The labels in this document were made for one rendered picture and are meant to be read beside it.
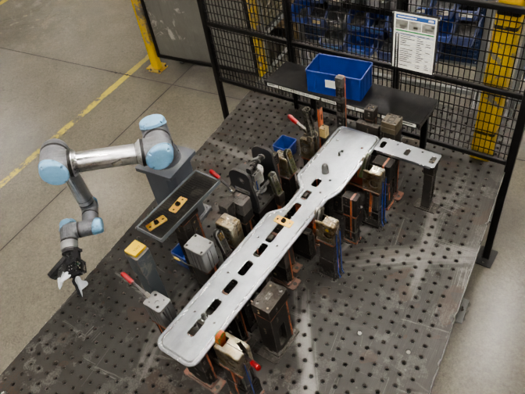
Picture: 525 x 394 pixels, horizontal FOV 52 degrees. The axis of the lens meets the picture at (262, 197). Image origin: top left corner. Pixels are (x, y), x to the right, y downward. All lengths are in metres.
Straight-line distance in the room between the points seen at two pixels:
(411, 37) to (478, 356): 1.64
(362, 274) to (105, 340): 1.15
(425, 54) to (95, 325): 1.94
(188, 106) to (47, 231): 1.61
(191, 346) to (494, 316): 1.82
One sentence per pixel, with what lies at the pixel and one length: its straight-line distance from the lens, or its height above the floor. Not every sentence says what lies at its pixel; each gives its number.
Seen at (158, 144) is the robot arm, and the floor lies 1.32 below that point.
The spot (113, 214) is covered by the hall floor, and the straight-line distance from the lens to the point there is 4.00.
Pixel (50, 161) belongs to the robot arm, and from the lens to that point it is 2.28.
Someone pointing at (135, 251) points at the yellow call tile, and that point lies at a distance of 2.08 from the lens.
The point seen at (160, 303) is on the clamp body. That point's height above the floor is 1.06.
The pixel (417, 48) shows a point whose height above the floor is 1.28.
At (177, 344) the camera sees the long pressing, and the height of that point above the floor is 1.00.
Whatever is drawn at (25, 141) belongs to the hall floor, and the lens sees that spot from 5.09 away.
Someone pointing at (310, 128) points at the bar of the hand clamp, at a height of 1.12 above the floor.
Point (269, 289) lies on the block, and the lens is 2.00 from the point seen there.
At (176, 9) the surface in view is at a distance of 4.84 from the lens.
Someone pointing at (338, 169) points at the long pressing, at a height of 1.00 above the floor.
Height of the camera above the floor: 2.66
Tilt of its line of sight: 45 degrees down
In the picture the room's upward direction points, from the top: 11 degrees counter-clockwise
